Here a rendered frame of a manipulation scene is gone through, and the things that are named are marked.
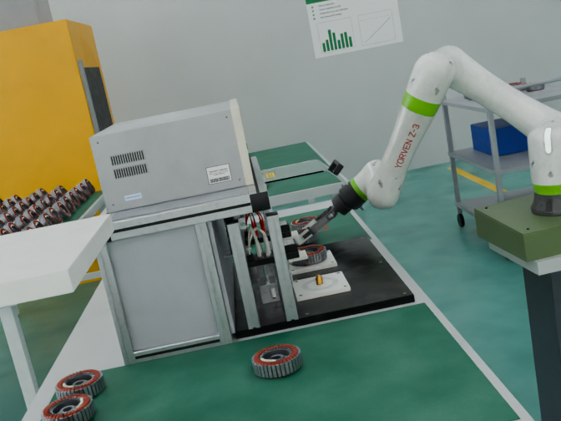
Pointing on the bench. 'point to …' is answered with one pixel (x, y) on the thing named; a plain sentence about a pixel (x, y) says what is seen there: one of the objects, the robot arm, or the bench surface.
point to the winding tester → (172, 156)
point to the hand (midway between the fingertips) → (303, 235)
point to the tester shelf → (192, 209)
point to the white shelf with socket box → (49, 258)
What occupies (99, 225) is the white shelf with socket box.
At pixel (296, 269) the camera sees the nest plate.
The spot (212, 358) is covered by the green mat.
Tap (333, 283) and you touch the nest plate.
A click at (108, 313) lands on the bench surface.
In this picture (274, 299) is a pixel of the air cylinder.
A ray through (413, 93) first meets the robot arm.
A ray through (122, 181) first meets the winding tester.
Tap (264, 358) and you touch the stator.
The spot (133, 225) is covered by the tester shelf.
